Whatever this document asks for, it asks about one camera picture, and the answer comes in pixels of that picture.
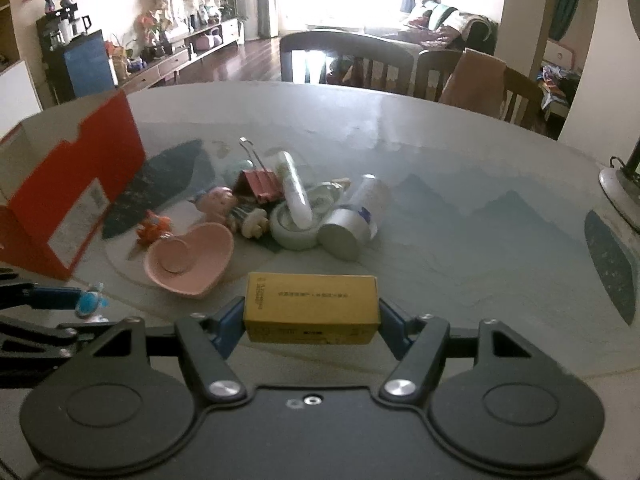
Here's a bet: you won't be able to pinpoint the wooden tv cabinet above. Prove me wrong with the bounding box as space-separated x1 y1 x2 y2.
117 17 242 93

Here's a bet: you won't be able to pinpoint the small blue toy figure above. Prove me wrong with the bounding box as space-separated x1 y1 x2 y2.
74 282 110 322

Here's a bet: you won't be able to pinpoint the dark wooden dining chair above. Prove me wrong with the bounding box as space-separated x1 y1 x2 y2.
279 31 416 96

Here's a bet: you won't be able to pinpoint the tan cloth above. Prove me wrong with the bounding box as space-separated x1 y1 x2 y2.
440 47 508 118

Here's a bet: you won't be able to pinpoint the pink heart-shaped dish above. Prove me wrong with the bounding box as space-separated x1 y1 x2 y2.
144 222 235 299

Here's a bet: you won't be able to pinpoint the small orange toy figure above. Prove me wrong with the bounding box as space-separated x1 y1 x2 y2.
136 211 174 246

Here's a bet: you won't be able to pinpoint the teal round toy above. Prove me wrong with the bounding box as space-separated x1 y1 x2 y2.
222 159 256 187

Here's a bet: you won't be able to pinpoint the sofa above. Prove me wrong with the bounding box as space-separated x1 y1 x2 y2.
365 2 499 56

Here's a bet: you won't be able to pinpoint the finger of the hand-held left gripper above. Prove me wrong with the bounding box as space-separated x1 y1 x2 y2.
0 313 115 391
0 267 84 312

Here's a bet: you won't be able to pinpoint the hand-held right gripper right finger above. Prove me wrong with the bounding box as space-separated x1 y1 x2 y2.
378 298 548 403

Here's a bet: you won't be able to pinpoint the wooden chair with draped cloth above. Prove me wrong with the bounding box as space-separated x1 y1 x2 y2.
415 49 543 128

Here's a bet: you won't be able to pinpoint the pink pig figurine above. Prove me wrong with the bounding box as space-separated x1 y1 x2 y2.
194 186 269 239

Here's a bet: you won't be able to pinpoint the white cabinet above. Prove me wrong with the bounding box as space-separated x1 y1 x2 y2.
0 59 44 127

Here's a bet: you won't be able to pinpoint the transparent tape roll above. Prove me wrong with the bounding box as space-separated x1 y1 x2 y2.
307 179 351 216

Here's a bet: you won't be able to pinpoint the black cabinet with blue panel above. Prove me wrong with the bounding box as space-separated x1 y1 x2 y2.
36 14 119 107

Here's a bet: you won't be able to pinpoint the pink blanket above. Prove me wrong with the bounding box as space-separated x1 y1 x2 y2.
400 24 466 51

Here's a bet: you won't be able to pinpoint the yellow cardboard box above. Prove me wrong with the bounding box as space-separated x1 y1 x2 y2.
243 272 379 346

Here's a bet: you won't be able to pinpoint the orange flowers in pot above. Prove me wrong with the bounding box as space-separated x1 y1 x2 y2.
137 10 167 57

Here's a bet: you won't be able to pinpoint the red cardboard box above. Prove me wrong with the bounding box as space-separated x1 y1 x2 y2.
0 89 147 281

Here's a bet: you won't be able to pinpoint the white tape roll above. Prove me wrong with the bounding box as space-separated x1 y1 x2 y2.
270 202 321 251

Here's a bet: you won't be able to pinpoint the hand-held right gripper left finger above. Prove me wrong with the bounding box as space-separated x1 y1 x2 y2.
75 296 248 403

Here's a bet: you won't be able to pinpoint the pile of clutter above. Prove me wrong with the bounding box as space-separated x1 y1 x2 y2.
537 60 577 112

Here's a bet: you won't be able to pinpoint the white plastic tube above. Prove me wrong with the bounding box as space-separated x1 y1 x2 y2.
274 151 315 229

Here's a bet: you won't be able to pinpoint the green and white packet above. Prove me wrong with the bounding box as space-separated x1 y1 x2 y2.
317 174 392 262

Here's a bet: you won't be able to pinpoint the red binder clip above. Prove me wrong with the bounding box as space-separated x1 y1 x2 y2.
235 137 280 206

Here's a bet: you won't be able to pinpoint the grey desk lamp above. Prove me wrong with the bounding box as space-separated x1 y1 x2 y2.
599 140 640 234

